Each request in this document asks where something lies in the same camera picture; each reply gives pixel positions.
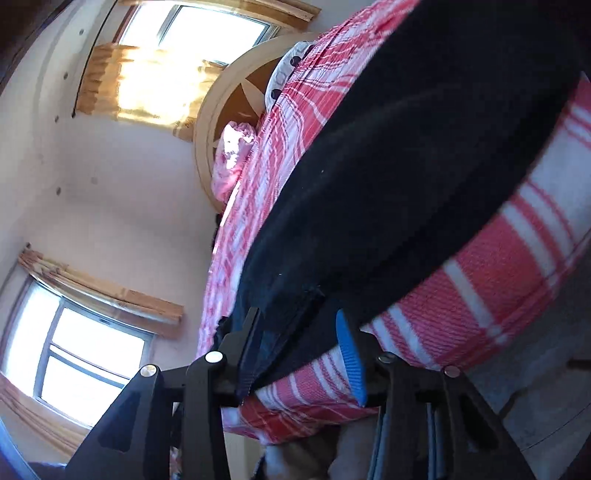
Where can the white patterned pillow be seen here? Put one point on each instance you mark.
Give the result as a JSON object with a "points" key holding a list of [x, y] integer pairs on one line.
{"points": [[286, 66]]}

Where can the yellow head curtain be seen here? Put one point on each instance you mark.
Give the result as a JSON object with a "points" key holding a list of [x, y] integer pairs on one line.
{"points": [[290, 15], [146, 86]]}

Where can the pink floral pillow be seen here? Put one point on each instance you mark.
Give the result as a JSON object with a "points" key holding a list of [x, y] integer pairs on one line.
{"points": [[230, 157]]}

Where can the yellow side curtain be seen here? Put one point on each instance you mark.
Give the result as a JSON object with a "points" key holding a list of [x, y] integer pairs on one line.
{"points": [[127, 306]]}

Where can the side window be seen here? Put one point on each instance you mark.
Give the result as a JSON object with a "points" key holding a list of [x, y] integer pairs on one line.
{"points": [[70, 359]]}

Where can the black pants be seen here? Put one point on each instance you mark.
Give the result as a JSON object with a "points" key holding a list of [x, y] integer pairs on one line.
{"points": [[435, 134]]}

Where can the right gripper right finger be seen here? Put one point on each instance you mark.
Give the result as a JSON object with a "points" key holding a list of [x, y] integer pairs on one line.
{"points": [[431, 424]]}

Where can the yellow left head curtain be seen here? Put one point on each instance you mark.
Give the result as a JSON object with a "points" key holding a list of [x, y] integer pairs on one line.
{"points": [[146, 86]]}

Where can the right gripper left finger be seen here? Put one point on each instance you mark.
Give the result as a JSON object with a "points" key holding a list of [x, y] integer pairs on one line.
{"points": [[159, 410]]}

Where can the head window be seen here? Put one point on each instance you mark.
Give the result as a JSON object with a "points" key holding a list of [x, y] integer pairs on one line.
{"points": [[209, 33]]}

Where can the cream wooden headboard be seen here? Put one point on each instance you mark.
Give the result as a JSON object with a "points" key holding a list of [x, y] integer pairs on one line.
{"points": [[237, 95]]}

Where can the yellow right head curtain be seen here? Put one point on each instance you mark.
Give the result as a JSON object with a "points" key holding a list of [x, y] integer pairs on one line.
{"points": [[290, 15]]}

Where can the dark item beside pillow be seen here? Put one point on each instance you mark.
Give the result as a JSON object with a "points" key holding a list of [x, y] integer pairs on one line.
{"points": [[217, 220]]}

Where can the red plaid bed sheet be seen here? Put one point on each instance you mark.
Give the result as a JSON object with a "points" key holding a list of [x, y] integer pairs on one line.
{"points": [[468, 310]]}

